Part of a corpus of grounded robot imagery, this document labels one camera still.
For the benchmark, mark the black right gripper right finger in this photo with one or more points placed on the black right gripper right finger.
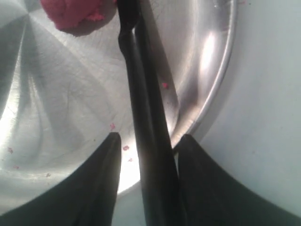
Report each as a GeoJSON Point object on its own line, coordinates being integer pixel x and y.
{"type": "Point", "coordinates": [212, 197]}

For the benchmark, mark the black knife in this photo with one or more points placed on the black knife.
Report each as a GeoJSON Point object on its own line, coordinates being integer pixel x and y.
{"type": "Point", "coordinates": [158, 173]}

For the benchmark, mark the pink dough lump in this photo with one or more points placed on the pink dough lump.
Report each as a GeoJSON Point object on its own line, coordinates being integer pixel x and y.
{"type": "Point", "coordinates": [67, 14]}

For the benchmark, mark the round steel plate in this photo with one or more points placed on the round steel plate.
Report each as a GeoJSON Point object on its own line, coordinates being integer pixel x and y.
{"type": "Point", "coordinates": [62, 93]}

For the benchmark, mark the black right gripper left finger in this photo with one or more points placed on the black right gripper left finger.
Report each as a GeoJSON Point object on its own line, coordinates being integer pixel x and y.
{"type": "Point", "coordinates": [85, 198]}

